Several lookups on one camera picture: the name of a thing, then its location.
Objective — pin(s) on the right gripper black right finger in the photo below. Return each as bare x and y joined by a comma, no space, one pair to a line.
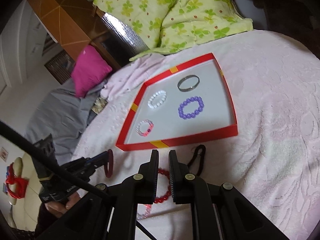
182,182

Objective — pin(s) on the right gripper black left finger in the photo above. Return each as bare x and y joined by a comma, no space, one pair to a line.
144,183

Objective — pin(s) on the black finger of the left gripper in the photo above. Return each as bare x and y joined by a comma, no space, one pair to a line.
76,166
98,161

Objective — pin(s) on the dark maroon bangle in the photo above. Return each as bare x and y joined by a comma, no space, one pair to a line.
109,163

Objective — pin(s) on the person's left hand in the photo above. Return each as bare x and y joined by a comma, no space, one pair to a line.
58,209

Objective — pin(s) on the grey bed sheet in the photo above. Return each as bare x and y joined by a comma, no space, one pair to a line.
65,117

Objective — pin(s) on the red shallow box tray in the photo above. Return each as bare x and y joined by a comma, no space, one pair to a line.
162,116

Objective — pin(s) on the magenta pillow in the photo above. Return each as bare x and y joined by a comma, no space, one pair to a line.
90,70

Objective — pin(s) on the woven rattan drawer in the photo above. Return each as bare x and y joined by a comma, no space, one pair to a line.
61,67

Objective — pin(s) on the silver metal bangle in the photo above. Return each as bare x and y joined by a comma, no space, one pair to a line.
188,83

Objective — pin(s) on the silver insulation foil sheet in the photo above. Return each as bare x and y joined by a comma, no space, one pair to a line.
121,41

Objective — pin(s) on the orange wooden cabinet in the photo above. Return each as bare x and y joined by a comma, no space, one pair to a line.
74,24

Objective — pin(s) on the green clover pattern quilt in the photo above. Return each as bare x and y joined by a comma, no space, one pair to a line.
170,26

